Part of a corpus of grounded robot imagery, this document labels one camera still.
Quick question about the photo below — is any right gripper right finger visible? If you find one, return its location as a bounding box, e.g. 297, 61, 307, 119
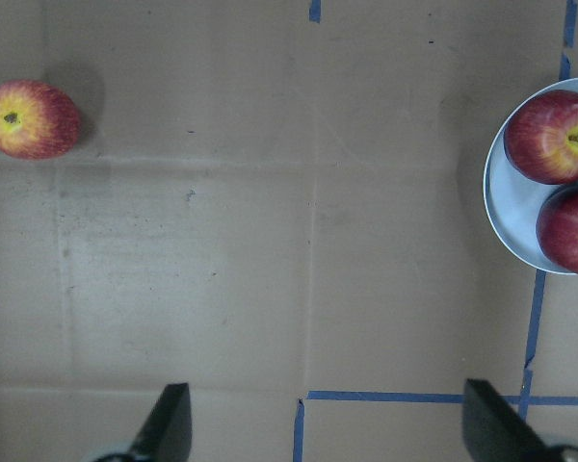
461, 379, 557, 462

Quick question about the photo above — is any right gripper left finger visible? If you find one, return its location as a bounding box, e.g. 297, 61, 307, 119
126, 383, 192, 462

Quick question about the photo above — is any yellow-red apple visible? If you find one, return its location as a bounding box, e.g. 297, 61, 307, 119
0, 79, 81, 160

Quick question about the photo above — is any plate apple back left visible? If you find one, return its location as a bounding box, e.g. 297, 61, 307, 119
536, 185, 578, 274

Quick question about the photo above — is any plate apple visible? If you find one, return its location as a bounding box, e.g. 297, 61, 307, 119
504, 90, 578, 185
536, 185, 578, 274

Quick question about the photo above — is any light blue plate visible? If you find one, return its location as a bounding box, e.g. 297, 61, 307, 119
483, 78, 578, 274

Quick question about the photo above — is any plate apple front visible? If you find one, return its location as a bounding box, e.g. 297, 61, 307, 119
504, 90, 578, 185

